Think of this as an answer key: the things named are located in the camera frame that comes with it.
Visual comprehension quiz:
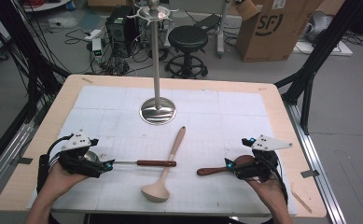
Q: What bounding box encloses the black flat device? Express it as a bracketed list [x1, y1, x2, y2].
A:
[194, 13, 222, 32]

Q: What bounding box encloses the large printed cardboard box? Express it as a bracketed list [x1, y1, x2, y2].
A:
[234, 0, 325, 63]

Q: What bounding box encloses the white device with green display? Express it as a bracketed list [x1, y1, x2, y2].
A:
[91, 37, 105, 62]

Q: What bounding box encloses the white power strip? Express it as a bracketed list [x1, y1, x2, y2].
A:
[84, 28, 104, 42]

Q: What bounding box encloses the black computer tower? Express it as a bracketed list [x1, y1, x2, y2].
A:
[105, 5, 140, 59]

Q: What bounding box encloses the person's left hand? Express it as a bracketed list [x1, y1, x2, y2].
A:
[43, 161, 90, 200]

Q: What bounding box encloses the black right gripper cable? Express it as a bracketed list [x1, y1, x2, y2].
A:
[271, 155, 290, 208]

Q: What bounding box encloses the person's right hand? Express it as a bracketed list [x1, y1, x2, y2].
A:
[245, 174, 287, 213]

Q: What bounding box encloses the tangle of floor cables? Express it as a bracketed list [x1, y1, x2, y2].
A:
[64, 27, 171, 77]

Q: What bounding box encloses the metal utensil stand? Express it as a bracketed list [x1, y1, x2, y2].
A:
[126, 0, 177, 126]

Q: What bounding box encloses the black round stool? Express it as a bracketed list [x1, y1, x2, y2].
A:
[164, 25, 209, 79]

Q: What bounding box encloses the reddish wooden spatula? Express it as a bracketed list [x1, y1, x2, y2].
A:
[196, 154, 257, 177]

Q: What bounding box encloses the black frame strut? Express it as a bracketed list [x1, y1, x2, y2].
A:
[274, 0, 363, 135]

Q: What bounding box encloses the grey bag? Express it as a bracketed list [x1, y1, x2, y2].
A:
[303, 10, 334, 43]

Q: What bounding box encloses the beige ladle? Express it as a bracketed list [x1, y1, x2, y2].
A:
[140, 125, 187, 203]

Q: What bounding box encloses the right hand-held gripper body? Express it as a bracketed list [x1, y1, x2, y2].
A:
[234, 133, 294, 184]

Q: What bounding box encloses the black frame with cables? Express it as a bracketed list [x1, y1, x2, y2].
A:
[0, 0, 72, 125]

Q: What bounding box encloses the aluminium rail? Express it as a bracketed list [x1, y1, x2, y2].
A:
[0, 120, 35, 203]
[283, 101, 347, 224]

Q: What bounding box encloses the thin wooden stick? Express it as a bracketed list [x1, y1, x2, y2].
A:
[290, 189, 314, 215]

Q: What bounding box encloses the white table with red cable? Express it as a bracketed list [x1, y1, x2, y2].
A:
[21, 0, 73, 13]

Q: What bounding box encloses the metal spoon with brown handle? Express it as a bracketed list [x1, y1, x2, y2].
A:
[84, 150, 177, 168]

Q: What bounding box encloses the white floor board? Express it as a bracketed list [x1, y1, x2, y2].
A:
[294, 40, 355, 57]

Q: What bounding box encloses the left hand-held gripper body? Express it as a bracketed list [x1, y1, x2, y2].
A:
[58, 129, 107, 179]

